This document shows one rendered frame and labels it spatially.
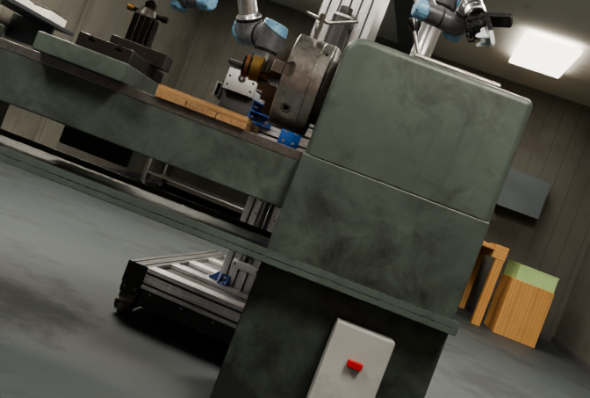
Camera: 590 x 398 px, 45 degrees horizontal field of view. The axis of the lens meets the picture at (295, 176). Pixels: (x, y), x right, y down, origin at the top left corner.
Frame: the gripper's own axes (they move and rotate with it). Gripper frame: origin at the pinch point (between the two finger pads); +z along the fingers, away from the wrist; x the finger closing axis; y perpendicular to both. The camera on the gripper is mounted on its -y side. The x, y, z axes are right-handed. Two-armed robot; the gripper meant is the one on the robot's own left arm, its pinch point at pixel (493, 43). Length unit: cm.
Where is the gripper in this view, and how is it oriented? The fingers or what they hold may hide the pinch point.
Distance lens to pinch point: 250.8
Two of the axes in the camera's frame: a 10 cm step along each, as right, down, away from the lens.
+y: -9.8, 1.4, 1.4
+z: -0.1, 6.5, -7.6
